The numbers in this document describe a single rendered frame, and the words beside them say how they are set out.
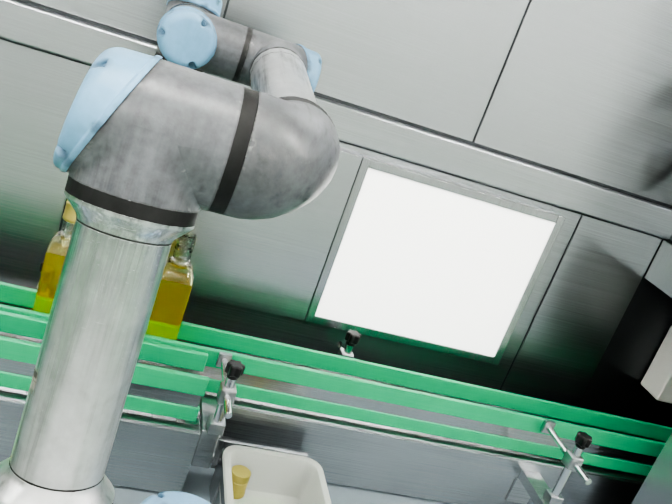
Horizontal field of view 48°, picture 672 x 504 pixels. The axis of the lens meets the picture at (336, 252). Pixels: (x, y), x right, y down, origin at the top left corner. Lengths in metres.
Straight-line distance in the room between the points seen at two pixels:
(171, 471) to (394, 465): 0.42
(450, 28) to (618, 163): 0.45
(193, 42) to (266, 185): 0.40
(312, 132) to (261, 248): 0.73
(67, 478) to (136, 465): 0.54
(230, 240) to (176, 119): 0.76
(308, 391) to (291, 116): 0.77
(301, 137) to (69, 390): 0.30
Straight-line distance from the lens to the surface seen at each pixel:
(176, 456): 1.26
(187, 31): 1.01
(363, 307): 1.47
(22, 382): 1.23
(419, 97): 1.39
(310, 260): 1.41
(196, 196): 0.66
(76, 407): 0.70
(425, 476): 1.49
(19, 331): 1.27
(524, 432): 1.54
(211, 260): 1.39
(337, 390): 1.36
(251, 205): 0.66
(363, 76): 1.36
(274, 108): 0.66
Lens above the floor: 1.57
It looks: 18 degrees down
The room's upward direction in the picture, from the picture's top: 20 degrees clockwise
